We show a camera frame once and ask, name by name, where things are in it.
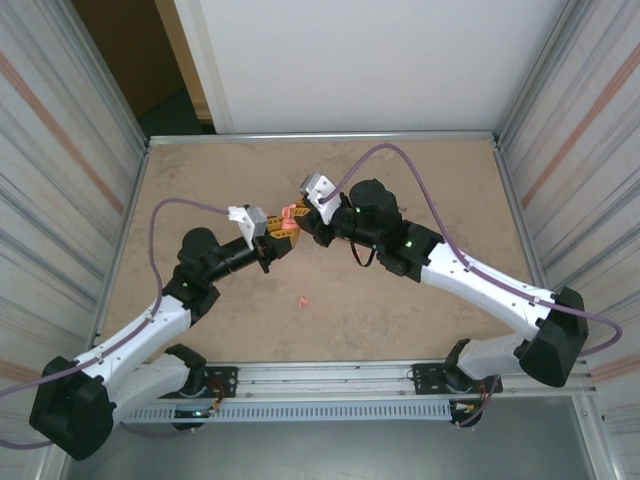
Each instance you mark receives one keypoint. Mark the pink earbud charging case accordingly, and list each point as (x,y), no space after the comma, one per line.
(289,224)

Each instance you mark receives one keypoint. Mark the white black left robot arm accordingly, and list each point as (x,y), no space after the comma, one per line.
(140,340)

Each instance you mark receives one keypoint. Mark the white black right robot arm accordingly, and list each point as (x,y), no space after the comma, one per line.
(480,280)

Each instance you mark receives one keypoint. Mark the brown wooden door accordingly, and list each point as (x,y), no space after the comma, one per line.
(130,50)

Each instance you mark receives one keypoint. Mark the aluminium table end rail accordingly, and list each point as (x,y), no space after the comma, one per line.
(275,136)

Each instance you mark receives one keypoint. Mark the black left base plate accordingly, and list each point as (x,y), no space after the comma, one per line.
(225,375)

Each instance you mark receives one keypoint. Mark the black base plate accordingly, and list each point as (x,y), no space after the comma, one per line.
(225,375)
(425,375)

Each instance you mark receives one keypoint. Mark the aluminium table side rail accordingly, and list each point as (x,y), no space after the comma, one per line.
(140,165)
(513,200)

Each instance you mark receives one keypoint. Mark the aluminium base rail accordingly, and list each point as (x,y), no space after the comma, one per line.
(325,375)

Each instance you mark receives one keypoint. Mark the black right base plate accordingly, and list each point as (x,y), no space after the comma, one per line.
(425,375)

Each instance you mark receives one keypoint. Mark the white door frame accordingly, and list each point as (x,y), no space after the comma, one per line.
(202,50)

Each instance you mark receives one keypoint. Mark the aluminium frame post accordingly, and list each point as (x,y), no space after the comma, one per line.
(102,75)
(539,75)

